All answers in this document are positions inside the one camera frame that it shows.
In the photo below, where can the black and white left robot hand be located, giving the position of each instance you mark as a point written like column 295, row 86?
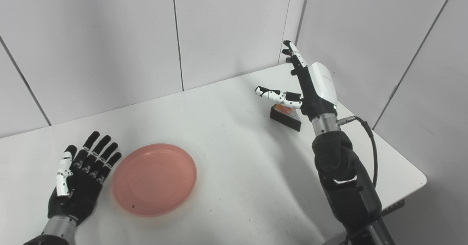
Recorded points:
column 78, row 193

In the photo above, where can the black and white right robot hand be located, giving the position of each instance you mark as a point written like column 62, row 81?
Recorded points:
column 316, row 98

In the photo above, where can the chocolate cake slice with fruit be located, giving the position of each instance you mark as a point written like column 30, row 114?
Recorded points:
column 287, row 120

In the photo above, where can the pink round plate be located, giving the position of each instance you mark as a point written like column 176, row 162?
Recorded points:
column 153, row 181

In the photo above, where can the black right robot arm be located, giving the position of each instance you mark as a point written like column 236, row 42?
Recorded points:
column 347, row 186

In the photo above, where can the dark table frame bracket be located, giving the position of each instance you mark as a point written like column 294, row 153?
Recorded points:
column 395, row 206

